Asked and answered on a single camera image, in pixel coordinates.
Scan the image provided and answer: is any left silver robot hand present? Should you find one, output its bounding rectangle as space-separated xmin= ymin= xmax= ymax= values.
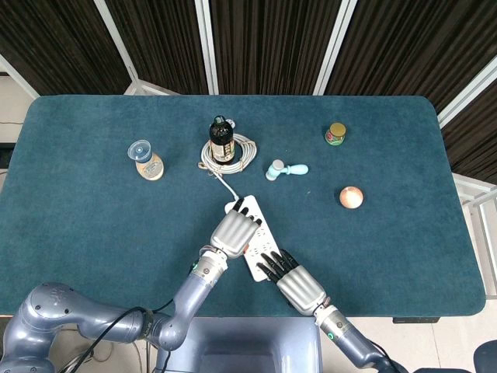
xmin=209 ymin=197 xmax=263 ymax=260

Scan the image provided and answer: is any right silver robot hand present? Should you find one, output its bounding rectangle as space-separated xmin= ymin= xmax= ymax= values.
xmin=256 ymin=249 xmax=328 ymax=316

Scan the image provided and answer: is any white power strip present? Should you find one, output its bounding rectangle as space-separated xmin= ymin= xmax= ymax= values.
xmin=224 ymin=195 xmax=290 ymax=283

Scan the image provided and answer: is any teal toy hammer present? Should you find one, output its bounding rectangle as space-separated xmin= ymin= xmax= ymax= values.
xmin=265 ymin=159 xmax=310 ymax=182

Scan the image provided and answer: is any blue-grey robot torso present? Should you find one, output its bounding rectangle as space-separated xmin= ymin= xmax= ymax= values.
xmin=155 ymin=316 xmax=323 ymax=373

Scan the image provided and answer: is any dark vinegar bottle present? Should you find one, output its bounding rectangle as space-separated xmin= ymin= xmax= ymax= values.
xmin=208 ymin=115 xmax=235 ymax=166

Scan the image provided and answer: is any peach round ball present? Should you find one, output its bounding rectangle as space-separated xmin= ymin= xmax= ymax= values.
xmin=339 ymin=186 xmax=365 ymax=210

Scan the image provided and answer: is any inverted beige sauce bottle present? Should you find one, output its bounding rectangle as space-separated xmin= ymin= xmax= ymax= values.
xmin=127 ymin=139 xmax=165 ymax=181

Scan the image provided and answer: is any black table control box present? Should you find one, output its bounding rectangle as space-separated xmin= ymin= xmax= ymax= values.
xmin=391 ymin=316 xmax=442 ymax=325

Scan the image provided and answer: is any teal tablecloth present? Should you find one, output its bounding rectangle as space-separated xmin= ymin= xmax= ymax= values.
xmin=0 ymin=95 xmax=488 ymax=319

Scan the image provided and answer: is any green jar gold lid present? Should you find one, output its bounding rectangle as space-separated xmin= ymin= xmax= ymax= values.
xmin=325 ymin=122 xmax=347 ymax=147

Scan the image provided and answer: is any white metal rack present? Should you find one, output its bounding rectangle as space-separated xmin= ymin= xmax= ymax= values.
xmin=452 ymin=173 xmax=497 ymax=301

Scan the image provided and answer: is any dark blue chair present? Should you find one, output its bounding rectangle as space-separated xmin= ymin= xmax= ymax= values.
xmin=471 ymin=339 xmax=497 ymax=373

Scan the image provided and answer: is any white cable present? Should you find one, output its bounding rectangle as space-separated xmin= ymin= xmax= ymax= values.
xmin=197 ymin=119 xmax=258 ymax=204

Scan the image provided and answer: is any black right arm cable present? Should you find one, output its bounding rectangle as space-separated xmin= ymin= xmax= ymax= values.
xmin=364 ymin=336 xmax=395 ymax=364

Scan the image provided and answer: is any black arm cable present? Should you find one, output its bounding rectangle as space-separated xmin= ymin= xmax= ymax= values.
xmin=64 ymin=298 xmax=176 ymax=373
xmin=364 ymin=336 xmax=395 ymax=364

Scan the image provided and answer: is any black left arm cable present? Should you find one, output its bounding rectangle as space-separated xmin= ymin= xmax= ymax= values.
xmin=64 ymin=298 xmax=176 ymax=373

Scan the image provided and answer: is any white partition frame post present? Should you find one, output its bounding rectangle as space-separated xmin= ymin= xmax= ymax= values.
xmin=92 ymin=0 xmax=180 ymax=96
xmin=436 ymin=53 xmax=497 ymax=129
xmin=193 ymin=0 xmax=221 ymax=96
xmin=0 ymin=53 xmax=40 ymax=99
xmin=311 ymin=0 xmax=359 ymax=96

